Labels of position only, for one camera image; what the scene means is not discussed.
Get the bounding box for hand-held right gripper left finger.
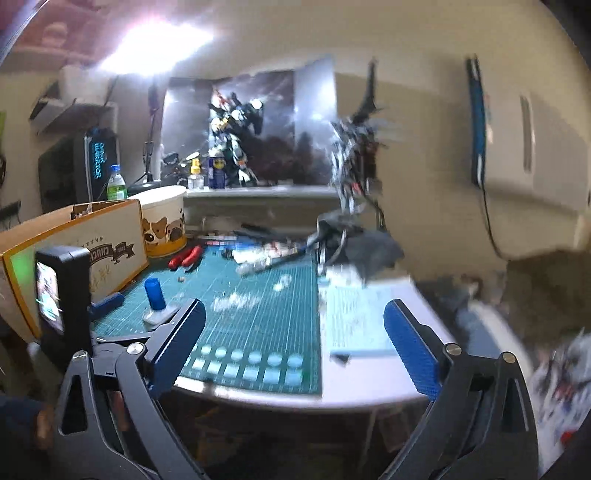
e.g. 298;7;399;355
58;298;207;480

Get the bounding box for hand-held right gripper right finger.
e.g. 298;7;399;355
383;299;539;480

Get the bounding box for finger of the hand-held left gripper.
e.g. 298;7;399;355
91;293;125;320

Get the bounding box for blue cap square bottle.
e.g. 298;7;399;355
142;277;180;329

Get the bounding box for brown cardboard box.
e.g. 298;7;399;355
0;198;151;342

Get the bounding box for red-handled pliers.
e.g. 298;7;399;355
168;246;205;269

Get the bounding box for person's left forearm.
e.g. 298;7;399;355
0;397;54;480

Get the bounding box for white desktop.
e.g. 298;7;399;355
173;240;462;411

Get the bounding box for pile of plastic shavings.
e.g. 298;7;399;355
212;293;259;313

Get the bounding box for light blue decal sheet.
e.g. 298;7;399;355
323;281;398;356

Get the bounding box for green cutting mat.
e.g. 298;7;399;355
92;244;324;395

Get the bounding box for grey cloth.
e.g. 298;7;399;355
318;212;404;282

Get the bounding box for white dog print bucket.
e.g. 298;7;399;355
134;186;188;258

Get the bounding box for green drink bottle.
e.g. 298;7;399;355
107;165;127;201

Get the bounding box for black computer tower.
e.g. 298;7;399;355
38;127;121;213

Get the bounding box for dark brown blanket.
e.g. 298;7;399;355
503;249;591;361

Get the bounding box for colourful printed sheets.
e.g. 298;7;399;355
531;332;591;462

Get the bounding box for white shelf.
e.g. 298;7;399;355
185;185;342;200

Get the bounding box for blue and yellow spray can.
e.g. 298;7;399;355
209;156;228;189

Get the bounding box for black lamp stand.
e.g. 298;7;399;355
127;83;162;195

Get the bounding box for silver winged robot model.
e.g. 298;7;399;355
328;58;407;217

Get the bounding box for white and blue robot model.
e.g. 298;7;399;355
208;92;264;188

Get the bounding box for white box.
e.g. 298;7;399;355
30;65;116;134

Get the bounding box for lightning backdrop board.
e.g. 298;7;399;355
161;55;337;185

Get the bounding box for black cable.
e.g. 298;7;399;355
480;185;506;257

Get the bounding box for white wall appliance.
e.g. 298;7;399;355
466;55;591;259

